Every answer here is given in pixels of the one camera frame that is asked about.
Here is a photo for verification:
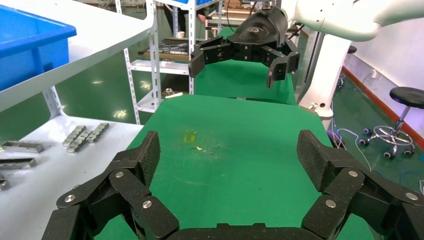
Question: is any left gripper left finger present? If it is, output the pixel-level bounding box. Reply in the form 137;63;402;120
41;130;180;240

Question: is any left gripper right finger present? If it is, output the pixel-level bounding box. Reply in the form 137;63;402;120
296;129;424;240

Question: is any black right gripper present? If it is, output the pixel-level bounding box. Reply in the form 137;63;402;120
188;6;301;89

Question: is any green covered table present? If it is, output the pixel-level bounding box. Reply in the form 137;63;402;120
194;27;298;106

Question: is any grey comb shaped metal part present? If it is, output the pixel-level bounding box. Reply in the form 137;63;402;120
86;122;111;144
66;130;94;154
61;125;87;148

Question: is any white robot torso column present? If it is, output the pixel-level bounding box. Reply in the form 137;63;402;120
298;33;353;129

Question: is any wooden tray with tools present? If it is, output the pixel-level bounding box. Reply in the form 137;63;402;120
138;37;192;63

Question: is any silver binder clip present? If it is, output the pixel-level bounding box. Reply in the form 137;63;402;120
164;87;184;100

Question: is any person in dark clothes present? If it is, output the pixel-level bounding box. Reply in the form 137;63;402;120
162;0;207;38

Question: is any green table cloth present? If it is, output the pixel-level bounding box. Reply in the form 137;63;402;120
94;94;376;240

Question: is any white slotted angle rack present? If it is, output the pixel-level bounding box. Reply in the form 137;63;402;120
114;0;226;125

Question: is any black round wheeled stool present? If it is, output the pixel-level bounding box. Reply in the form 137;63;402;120
359;86;424;160

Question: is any grey metal channel bar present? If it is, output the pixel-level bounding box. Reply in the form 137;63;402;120
0;157;38;171
1;140;46;154

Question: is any white metal shelf rack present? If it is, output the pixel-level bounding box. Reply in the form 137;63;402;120
0;0;157;240

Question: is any blue plastic bin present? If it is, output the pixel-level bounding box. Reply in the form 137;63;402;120
0;4;78;92

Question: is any white floor cable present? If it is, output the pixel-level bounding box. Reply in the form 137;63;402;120
330;127;374;173

